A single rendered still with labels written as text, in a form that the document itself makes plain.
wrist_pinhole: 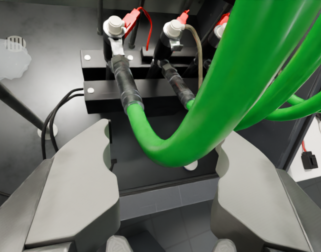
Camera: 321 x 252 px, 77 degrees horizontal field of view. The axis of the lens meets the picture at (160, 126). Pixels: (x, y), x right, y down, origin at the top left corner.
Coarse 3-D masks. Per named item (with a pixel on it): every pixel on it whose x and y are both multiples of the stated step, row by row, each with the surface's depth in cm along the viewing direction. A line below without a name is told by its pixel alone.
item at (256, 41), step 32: (256, 0) 3; (288, 0) 3; (320, 0) 3; (224, 32) 4; (256, 32) 3; (288, 32) 3; (224, 64) 4; (256, 64) 4; (224, 96) 4; (256, 96) 4; (192, 128) 6; (224, 128) 5; (160, 160) 9; (192, 160) 7
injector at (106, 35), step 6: (108, 36) 26; (114, 36) 25; (120, 36) 26; (108, 42) 27; (108, 48) 28; (108, 54) 29; (108, 60) 30; (108, 66) 33; (108, 72) 35; (108, 78) 37; (114, 78) 38
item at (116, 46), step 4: (112, 40) 26; (116, 40) 26; (120, 40) 26; (112, 44) 25; (116, 44) 26; (120, 44) 26; (112, 48) 25; (116, 48) 25; (120, 48) 26; (112, 52) 25; (116, 52) 25; (120, 52) 25; (112, 56) 25
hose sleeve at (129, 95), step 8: (120, 64) 22; (120, 72) 21; (128, 72) 21; (120, 80) 20; (128, 80) 20; (120, 88) 19; (128, 88) 19; (136, 88) 19; (120, 96) 19; (128, 96) 18; (136, 96) 18; (128, 104) 17
